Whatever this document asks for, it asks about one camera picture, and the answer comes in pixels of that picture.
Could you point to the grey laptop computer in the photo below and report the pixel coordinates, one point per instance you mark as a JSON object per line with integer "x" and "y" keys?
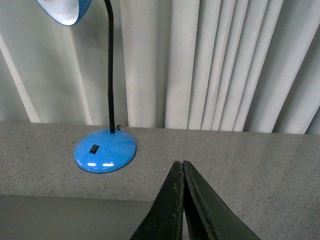
{"x": 68, "y": 218}

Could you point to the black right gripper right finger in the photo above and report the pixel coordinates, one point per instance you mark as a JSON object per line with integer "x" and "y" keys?
{"x": 207, "y": 215}

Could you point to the blue desk lamp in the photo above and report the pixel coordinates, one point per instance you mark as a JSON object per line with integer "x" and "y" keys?
{"x": 105, "y": 150}

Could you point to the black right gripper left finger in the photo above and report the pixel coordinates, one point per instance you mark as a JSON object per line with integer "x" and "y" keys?
{"x": 164, "y": 220}

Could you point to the white pleated curtain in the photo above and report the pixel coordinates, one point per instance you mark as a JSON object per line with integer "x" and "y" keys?
{"x": 222, "y": 65}

